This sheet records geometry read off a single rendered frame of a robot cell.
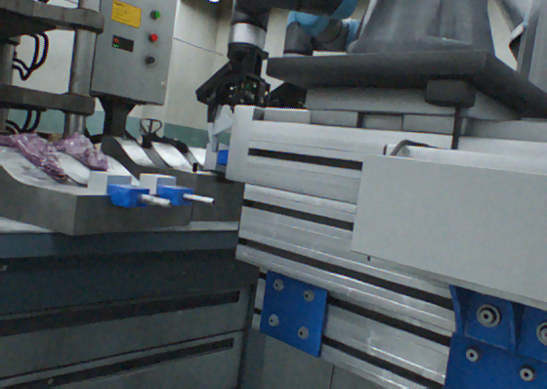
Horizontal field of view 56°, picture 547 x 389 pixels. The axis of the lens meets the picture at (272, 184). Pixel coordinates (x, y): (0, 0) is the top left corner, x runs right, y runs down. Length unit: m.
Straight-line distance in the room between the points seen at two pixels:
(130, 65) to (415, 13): 1.46
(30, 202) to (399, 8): 0.54
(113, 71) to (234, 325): 1.05
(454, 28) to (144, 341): 0.72
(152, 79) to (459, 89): 1.58
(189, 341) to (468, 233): 0.78
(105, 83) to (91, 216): 1.13
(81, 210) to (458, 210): 0.52
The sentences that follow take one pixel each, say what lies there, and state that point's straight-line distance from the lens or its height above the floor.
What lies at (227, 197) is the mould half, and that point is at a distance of 1.01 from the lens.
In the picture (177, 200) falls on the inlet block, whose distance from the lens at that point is 0.82.
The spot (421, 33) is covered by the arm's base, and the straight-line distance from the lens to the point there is 0.50.
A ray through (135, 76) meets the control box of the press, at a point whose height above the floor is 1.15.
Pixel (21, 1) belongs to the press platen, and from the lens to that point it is 1.68.
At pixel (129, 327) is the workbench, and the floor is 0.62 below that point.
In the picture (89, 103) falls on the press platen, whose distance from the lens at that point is 1.63.
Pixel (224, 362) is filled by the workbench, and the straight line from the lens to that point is 1.11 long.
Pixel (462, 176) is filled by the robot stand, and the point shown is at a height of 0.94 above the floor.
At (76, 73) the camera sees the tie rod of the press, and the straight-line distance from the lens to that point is 1.65.
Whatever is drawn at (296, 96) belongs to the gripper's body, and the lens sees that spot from 1.26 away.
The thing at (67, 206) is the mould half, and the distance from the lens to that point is 0.72.
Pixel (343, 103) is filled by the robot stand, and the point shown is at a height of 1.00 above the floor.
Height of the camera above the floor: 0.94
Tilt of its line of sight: 3 degrees down
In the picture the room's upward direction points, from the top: 8 degrees clockwise
